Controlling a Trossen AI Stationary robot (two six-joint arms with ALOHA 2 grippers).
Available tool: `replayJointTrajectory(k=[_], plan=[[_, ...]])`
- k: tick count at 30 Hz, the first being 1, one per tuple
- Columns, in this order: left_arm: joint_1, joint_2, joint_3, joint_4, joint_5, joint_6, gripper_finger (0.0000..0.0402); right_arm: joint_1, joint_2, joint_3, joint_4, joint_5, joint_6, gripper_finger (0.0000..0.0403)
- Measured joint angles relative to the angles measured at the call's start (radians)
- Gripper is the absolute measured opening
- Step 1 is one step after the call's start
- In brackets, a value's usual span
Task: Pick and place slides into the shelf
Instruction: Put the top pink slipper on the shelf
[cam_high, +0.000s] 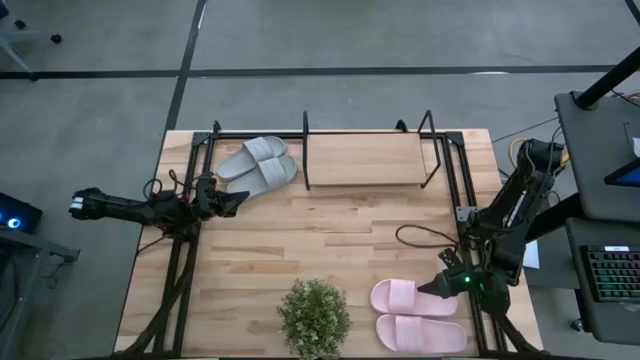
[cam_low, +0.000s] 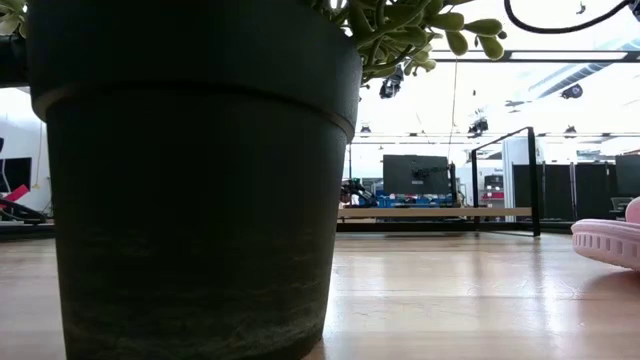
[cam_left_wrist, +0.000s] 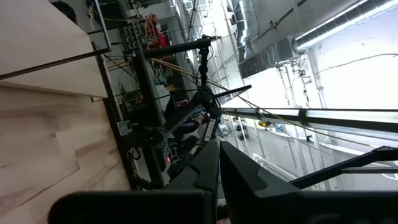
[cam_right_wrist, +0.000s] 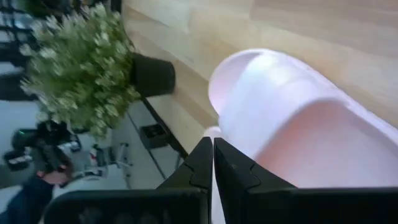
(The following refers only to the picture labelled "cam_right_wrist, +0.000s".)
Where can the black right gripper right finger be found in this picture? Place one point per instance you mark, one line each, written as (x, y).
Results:
(236, 174)

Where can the grey stand with tools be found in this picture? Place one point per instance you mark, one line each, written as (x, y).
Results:
(102, 155)

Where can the pink foam slide sandal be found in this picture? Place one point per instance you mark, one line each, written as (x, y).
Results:
(280, 109)

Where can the person's hand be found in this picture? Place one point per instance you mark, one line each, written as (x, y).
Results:
(56, 178)

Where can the black table-level camera box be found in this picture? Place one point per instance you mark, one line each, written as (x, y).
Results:
(154, 135)

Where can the black aluminium rig frame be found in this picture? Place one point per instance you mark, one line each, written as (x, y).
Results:
(153, 112)

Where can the green artificial leafy plant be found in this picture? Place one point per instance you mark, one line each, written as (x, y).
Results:
(81, 68)

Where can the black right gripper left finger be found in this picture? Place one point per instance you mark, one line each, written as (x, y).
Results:
(199, 171)

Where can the black plant pot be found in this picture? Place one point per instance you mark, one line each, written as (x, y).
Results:
(154, 74)

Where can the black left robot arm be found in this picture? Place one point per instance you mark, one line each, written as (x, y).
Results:
(46, 140)

